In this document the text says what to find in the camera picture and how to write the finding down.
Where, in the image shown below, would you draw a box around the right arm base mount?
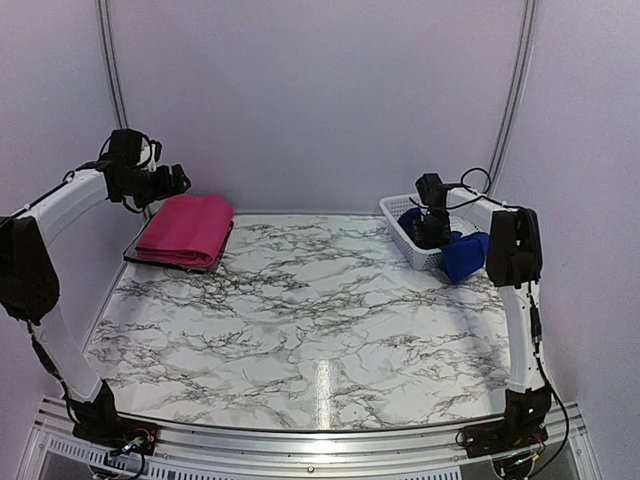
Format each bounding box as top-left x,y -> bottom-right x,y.
456,407 -> 548,458

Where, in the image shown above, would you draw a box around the folded grey polo shirt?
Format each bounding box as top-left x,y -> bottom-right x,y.
122,221 -> 235,275

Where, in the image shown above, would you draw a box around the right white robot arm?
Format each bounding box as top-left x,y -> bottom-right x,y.
415,173 -> 552,448

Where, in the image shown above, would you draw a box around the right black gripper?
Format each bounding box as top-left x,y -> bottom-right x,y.
413,210 -> 453,248

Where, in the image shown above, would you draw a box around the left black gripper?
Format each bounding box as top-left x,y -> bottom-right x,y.
117,163 -> 189,208

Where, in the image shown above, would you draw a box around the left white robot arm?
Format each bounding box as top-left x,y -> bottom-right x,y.
1,129 -> 191,445

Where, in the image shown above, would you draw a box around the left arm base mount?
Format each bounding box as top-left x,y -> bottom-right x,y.
71,411 -> 159,456

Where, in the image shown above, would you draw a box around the right aluminium corner post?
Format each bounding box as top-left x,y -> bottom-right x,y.
484,0 -> 539,193

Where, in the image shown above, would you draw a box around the white plastic laundry basket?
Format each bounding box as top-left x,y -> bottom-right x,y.
379,194 -> 490,271

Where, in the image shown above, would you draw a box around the blue garment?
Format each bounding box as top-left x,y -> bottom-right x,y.
397,208 -> 491,285

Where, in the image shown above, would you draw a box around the aluminium front frame rail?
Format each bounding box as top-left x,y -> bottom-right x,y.
17,397 -> 603,479

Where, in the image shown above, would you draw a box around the pink trousers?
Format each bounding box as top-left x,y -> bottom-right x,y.
135,194 -> 233,268

